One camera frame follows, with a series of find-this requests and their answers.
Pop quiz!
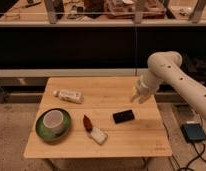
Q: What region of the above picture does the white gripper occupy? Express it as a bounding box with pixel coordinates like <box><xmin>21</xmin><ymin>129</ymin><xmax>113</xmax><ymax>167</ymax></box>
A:
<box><xmin>130</xmin><ymin>75</ymin><xmax>158</xmax><ymax>104</ymax></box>

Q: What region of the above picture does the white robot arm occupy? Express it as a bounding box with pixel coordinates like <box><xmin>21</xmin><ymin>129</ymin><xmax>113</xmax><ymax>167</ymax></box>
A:
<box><xmin>130</xmin><ymin>51</ymin><xmax>206</xmax><ymax>121</ymax></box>

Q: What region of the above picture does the black rectangular box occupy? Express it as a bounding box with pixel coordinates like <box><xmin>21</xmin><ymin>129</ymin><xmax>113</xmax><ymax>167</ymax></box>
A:
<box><xmin>113</xmin><ymin>110</ymin><xmax>135</xmax><ymax>124</ymax></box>

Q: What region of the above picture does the white wrapped packet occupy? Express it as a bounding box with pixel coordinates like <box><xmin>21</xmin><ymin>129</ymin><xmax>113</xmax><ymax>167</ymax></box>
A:
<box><xmin>89</xmin><ymin>127</ymin><xmax>108</xmax><ymax>145</ymax></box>

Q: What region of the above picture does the wooden folding table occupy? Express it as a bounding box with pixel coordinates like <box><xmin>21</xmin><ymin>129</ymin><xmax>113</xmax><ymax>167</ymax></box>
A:
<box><xmin>24</xmin><ymin>77</ymin><xmax>172</xmax><ymax>159</ymax></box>

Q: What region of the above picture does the blue foot pedal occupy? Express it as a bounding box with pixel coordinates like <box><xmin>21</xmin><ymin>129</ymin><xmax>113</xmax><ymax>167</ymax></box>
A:
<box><xmin>181</xmin><ymin>123</ymin><xmax>206</xmax><ymax>143</ymax></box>

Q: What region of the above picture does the white plastic bottle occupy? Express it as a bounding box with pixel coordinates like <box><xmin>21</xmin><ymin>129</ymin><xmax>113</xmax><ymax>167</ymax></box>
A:
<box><xmin>53</xmin><ymin>89</ymin><xmax>83</xmax><ymax>104</ymax></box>

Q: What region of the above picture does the white cup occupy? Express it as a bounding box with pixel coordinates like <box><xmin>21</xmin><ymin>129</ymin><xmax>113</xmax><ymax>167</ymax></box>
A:
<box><xmin>43</xmin><ymin>110</ymin><xmax>64</xmax><ymax>133</ymax></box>

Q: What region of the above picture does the green round plate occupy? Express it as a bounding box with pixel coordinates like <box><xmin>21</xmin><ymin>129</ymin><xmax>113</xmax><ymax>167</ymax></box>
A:
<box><xmin>35</xmin><ymin>108</ymin><xmax>71</xmax><ymax>143</ymax></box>

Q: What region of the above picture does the long wooden workbench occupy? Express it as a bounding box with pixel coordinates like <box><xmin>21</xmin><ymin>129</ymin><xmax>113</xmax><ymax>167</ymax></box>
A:
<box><xmin>0</xmin><ymin>68</ymin><xmax>146</xmax><ymax>86</ymax></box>

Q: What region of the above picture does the black floor cable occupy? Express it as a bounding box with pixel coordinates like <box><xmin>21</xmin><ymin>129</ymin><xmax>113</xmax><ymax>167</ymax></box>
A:
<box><xmin>162</xmin><ymin>123</ymin><xmax>206</xmax><ymax>171</ymax></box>

